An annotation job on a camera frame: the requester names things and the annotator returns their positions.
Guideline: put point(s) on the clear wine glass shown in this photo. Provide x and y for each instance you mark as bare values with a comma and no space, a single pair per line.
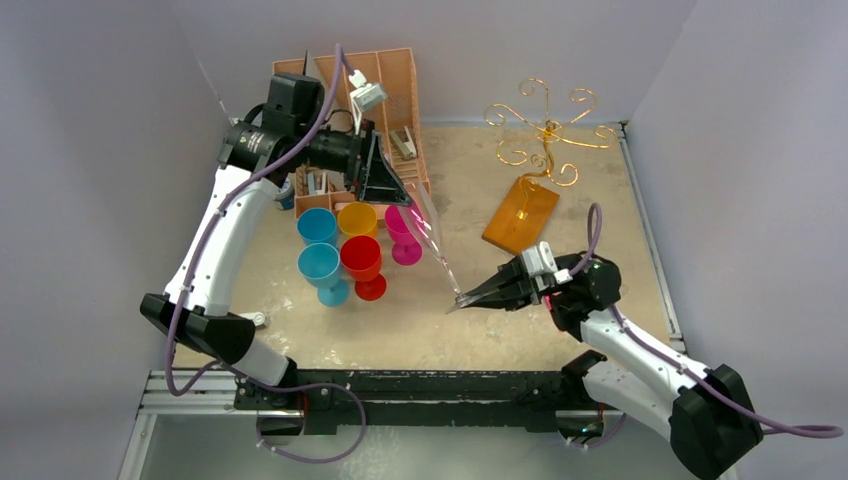
422,220

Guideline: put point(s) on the small white metal clip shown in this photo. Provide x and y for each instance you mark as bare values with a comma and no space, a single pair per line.
259,319

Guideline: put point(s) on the peach plastic file organizer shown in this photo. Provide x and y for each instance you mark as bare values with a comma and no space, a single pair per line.
395,70

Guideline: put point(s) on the red plastic wine glass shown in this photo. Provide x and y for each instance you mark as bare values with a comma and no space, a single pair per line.
361,257

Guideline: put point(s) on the yellow plastic wine glass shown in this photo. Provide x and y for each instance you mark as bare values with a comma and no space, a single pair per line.
358,219

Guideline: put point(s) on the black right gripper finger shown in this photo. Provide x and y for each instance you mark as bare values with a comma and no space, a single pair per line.
506,275
501,302

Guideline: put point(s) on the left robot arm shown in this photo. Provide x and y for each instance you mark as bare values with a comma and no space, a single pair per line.
258,152

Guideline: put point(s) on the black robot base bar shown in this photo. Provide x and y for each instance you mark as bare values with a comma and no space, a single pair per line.
552,401

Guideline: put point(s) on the small blue white jar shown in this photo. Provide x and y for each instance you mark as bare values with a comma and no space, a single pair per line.
286,195

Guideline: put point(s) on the magenta plastic wine glass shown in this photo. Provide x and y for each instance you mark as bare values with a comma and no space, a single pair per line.
406,250

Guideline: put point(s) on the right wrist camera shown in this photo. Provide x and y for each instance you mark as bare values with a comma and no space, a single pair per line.
539,260

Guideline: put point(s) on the grey stapler in organizer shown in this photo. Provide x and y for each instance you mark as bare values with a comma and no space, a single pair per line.
403,141

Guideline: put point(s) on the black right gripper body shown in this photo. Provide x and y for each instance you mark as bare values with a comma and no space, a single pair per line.
530,285

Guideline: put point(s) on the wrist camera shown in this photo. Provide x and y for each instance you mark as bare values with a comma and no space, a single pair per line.
364,96
539,260

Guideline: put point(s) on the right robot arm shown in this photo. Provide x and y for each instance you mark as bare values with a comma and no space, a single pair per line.
697,409

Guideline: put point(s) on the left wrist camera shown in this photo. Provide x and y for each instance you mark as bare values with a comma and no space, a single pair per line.
364,96

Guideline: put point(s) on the gold wire wine glass rack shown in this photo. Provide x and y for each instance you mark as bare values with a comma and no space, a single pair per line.
530,202

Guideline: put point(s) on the blue plastic wine glass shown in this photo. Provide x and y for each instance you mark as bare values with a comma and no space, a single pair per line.
317,225

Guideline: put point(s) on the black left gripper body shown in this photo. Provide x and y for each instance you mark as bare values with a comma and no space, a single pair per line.
357,163

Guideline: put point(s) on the teal wine glass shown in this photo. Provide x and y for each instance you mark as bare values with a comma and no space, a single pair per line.
320,265

